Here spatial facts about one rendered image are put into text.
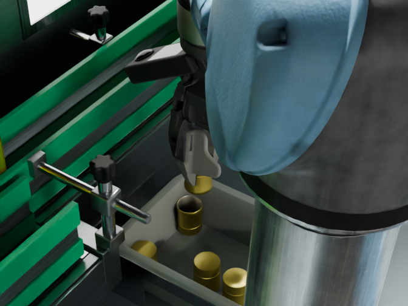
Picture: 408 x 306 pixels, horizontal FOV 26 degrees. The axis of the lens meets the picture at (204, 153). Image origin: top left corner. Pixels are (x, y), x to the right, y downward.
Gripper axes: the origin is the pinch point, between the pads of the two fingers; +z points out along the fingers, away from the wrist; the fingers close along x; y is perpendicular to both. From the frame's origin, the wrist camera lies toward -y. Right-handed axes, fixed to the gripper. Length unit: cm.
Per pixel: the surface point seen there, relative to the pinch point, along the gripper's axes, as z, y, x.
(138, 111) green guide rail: 1.0, -13.7, 5.0
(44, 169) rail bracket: -4.1, -11.1, -14.8
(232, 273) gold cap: 10.4, 8.4, -4.3
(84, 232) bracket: 3.3, -5.9, -14.6
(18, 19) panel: -9.7, -29.8, 0.7
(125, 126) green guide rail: 1.7, -13.6, 2.2
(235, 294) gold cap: 11.7, 10.0, -6.0
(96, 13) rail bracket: -9.1, -23.1, 8.5
